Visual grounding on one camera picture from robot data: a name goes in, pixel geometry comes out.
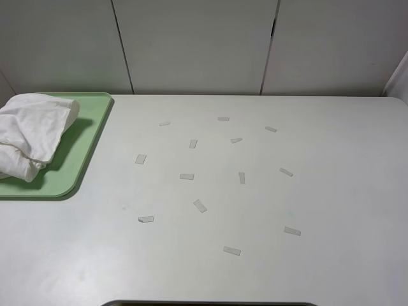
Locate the white short sleeve t-shirt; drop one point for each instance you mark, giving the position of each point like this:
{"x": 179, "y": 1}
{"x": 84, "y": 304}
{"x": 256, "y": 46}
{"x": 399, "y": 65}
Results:
{"x": 32, "y": 126}

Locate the light green plastic tray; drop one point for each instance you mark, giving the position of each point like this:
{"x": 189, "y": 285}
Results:
{"x": 66, "y": 171}

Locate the clear tape piece upper centre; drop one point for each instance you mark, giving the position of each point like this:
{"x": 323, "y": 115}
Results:
{"x": 193, "y": 144}

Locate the clear tape piece mid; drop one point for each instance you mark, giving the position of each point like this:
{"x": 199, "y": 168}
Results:
{"x": 286, "y": 172}
{"x": 242, "y": 177}

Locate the clear tape piece far right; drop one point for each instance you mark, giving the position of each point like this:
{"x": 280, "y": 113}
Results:
{"x": 271, "y": 129}

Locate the clear tape piece far mid right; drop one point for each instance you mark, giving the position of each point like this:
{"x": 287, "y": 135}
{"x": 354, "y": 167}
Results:
{"x": 286, "y": 172}

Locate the clear tape piece lower left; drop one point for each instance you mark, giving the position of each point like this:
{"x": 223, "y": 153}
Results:
{"x": 146, "y": 219}

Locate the clear tape piece bottom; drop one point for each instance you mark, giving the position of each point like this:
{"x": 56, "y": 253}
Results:
{"x": 231, "y": 250}

